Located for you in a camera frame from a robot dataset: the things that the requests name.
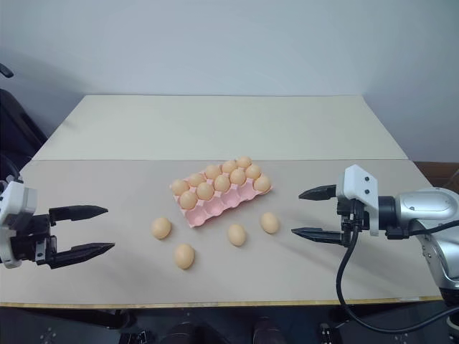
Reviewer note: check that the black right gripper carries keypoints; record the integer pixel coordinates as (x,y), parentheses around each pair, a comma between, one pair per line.
(346,208)

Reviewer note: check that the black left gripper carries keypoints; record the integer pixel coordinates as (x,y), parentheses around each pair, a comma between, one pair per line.
(34,240)

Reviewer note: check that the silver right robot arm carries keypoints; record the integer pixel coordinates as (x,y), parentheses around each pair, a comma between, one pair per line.
(426,208)

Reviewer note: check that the pink egg tray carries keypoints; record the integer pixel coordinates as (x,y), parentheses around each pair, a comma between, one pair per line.
(215,211)

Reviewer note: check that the brown egg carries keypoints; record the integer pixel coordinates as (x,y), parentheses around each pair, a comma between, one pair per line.
(221,182)
(237,176)
(188,199)
(229,166)
(196,178)
(269,223)
(253,171)
(184,256)
(262,183)
(204,190)
(236,235)
(244,161)
(161,228)
(179,186)
(212,171)

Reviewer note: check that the black chair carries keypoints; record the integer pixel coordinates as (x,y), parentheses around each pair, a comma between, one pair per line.
(18,125)

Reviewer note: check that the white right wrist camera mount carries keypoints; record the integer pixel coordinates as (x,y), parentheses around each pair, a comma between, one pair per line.
(358,182)

